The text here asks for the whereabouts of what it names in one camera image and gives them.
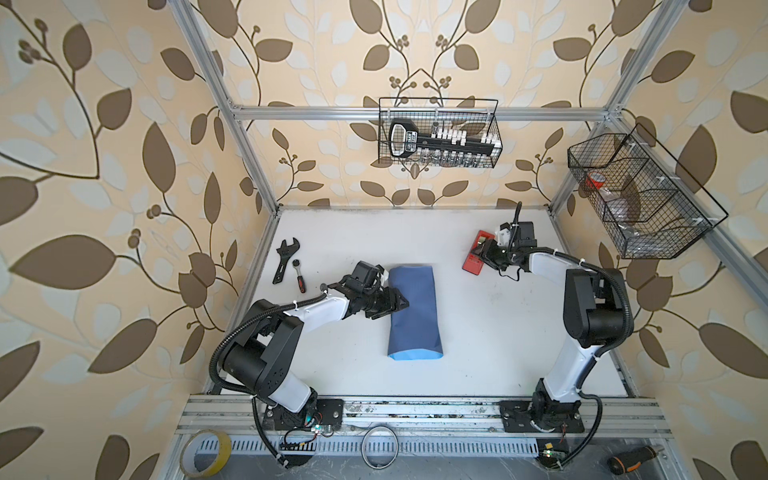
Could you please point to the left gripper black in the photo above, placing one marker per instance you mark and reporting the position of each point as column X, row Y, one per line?
column 393, row 302

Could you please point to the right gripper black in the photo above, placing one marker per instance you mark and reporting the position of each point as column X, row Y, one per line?
column 488, row 249

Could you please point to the light blue wrapping paper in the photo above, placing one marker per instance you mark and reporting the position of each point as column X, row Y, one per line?
column 414, row 331

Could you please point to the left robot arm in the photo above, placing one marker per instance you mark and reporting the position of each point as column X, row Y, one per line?
column 256, row 357

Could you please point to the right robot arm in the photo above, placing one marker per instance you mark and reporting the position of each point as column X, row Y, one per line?
column 596, row 315

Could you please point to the red tape dispenser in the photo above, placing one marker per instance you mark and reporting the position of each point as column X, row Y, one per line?
column 473, row 263

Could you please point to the black adjustable wrench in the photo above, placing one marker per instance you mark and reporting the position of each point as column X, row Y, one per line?
column 285, row 252

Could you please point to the black socket set tool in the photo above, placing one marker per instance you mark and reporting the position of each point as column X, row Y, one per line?
column 405, row 139

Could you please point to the red white object in basket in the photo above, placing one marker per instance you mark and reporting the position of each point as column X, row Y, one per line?
column 595, row 180

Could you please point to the yellow tape roll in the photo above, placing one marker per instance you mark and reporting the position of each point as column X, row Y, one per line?
column 205, row 454

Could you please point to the orange black screwdriver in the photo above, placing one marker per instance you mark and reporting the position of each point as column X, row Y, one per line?
column 629, row 461

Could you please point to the back wire basket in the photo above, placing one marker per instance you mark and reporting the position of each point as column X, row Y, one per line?
column 475, row 116

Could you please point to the wire basket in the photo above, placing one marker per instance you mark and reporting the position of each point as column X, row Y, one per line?
column 652, row 206
column 475, row 116

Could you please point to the right wire basket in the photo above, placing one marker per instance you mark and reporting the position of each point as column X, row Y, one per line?
column 652, row 206

